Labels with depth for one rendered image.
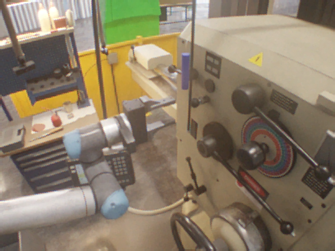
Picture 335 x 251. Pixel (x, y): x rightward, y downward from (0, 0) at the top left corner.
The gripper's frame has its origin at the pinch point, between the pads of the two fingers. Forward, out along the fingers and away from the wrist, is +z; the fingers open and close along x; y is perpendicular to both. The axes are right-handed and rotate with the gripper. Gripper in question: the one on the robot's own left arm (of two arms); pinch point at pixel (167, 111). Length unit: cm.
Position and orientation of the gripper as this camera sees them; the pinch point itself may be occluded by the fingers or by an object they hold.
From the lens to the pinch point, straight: 66.2
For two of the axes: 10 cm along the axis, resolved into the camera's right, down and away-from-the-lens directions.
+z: 8.7, -3.2, 3.8
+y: -4.9, -5.4, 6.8
